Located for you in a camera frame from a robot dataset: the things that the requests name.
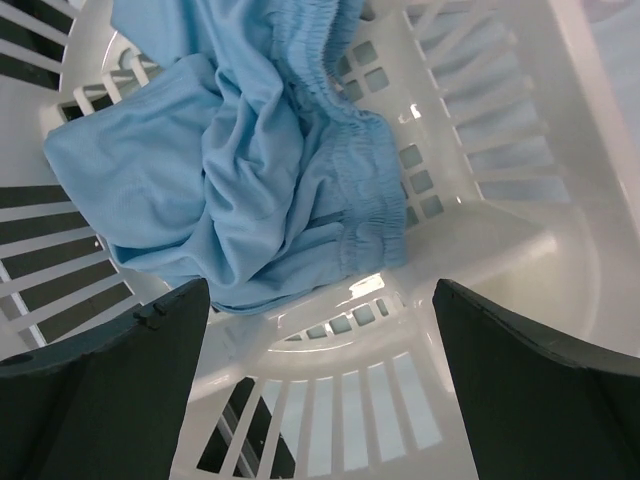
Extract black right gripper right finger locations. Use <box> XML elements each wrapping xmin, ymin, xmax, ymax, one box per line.
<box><xmin>432</xmin><ymin>279</ymin><xmax>639</xmax><ymax>479</ymax></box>

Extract light blue shorts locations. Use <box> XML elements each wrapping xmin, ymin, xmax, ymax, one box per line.
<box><xmin>44</xmin><ymin>1</ymin><xmax>407</xmax><ymax>314</ymax></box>

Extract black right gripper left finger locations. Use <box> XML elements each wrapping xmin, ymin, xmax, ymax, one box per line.
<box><xmin>1</xmin><ymin>280</ymin><xmax>210</xmax><ymax>479</ymax></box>

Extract white plastic laundry basket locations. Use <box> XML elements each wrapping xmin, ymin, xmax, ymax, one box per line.
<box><xmin>1</xmin><ymin>1</ymin><xmax>639</xmax><ymax>479</ymax></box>

